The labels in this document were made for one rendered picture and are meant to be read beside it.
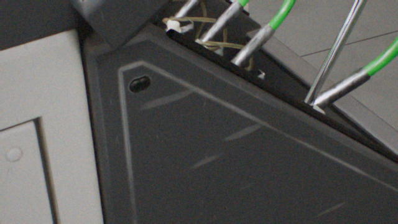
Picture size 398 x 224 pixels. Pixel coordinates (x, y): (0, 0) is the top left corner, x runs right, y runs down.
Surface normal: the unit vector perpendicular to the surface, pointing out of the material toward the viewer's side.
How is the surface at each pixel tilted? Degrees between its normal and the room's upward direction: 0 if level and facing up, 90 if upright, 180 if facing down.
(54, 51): 90
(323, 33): 0
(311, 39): 0
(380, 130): 0
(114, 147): 90
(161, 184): 90
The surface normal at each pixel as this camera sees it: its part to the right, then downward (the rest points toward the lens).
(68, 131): 0.50, 0.50
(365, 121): -0.03, -0.80
